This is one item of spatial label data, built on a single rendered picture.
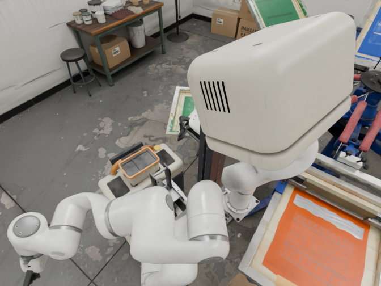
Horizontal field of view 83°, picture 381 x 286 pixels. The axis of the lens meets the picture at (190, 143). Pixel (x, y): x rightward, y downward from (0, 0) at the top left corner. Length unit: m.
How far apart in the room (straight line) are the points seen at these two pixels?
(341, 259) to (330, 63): 1.19
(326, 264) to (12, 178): 3.04
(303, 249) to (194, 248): 0.96
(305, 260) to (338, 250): 0.19
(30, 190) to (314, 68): 2.91
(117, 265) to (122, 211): 1.80
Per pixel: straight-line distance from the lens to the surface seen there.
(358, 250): 1.48
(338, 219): 1.49
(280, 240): 1.31
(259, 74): 0.23
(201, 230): 0.46
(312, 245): 1.37
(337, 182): 1.59
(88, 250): 2.39
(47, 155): 3.22
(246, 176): 0.72
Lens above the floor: 2.13
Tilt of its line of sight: 49 degrees down
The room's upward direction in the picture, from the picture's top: straight up
